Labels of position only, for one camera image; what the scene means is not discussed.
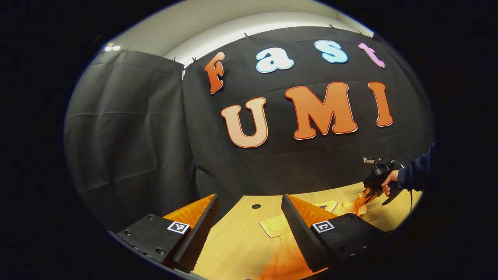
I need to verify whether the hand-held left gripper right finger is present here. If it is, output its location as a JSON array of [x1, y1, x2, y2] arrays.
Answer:
[[281, 194, 389, 273]]

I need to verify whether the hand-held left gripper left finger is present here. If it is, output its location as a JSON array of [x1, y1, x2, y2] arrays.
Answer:
[[116, 193, 219, 274]]

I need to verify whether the orange T-shirt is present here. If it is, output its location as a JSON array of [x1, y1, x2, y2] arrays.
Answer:
[[249, 194, 368, 280]]

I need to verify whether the black backdrop cloth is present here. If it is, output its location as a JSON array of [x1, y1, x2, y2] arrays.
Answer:
[[182, 26, 435, 203]]

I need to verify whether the plain black side cloth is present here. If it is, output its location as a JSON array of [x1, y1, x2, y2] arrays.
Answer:
[[63, 50, 200, 234]]

